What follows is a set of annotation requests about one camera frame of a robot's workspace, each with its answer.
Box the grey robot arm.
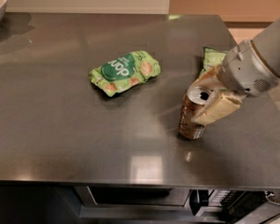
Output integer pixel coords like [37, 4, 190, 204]
[188, 18, 280, 126]

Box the microwave under counter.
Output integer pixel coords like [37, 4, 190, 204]
[75, 186, 280, 224]

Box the green kettle chip bag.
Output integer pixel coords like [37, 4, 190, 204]
[199, 47, 227, 79]

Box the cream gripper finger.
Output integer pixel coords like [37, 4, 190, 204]
[190, 91, 244, 125]
[189, 65, 228, 92]

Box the orange soda can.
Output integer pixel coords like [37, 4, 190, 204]
[178, 87, 211, 140]

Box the green rice chip bag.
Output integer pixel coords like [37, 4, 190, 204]
[89, 50, 161, 97]

